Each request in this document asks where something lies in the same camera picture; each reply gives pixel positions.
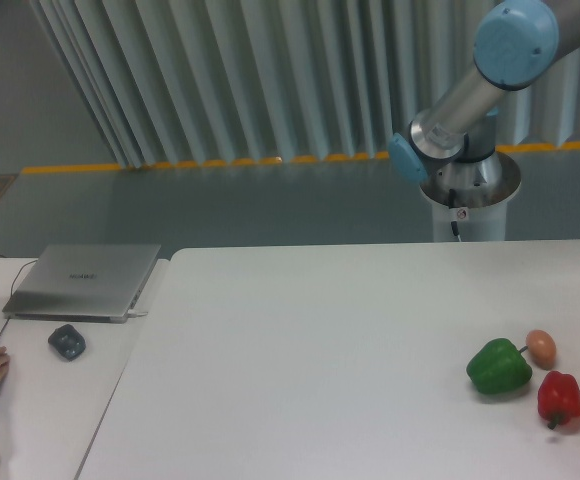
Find silver closed laptop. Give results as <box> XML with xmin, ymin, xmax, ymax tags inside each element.
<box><xmin>3</xmin><ymin>244</ymin><xmax>160</xmax><ymax>323</ymax></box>

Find white pleated curtain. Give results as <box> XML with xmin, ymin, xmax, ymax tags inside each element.
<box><xmin>27</xmin><ymin>0</ymin><xmax>580</xmax><ymax>170</ymax></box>

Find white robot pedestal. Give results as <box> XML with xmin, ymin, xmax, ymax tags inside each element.
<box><xmin>420</xmin><ymin>152</ymin><xmax>521</xmax><ymax>242</ymax></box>

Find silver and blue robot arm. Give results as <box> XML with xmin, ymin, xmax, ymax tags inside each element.
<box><xmin>388</xmin><ymin>1</ymin><xmax>580</xmax><ymax>184</ymax></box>

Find red bell pepper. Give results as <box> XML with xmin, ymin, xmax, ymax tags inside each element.
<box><xmin>537</xmin><ymin>370</ymin><xmax>580</xmax><ymax>430</ymax></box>

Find green bell pepper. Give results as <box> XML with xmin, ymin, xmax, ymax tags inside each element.
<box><xmin>466</xmin><ymin>338</ymin><xmax>533</xmax><ymax>395</ymax></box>

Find grey mouse cable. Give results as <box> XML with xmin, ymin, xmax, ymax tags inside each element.
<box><xmin>0</xmin><ymin>254</ymin><xmax>39</xmax><ymax>350</ymax></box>

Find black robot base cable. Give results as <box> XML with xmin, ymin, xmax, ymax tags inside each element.
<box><xmin>447</xmin><ymin>187</ymin><xmax>465</xmax><ymax>243</ymax></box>

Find brown egg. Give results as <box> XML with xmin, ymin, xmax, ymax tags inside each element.
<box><xmin>526</xmin><ymin>330</ymin><xmax>557</xmax><ymax>368</ymax></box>

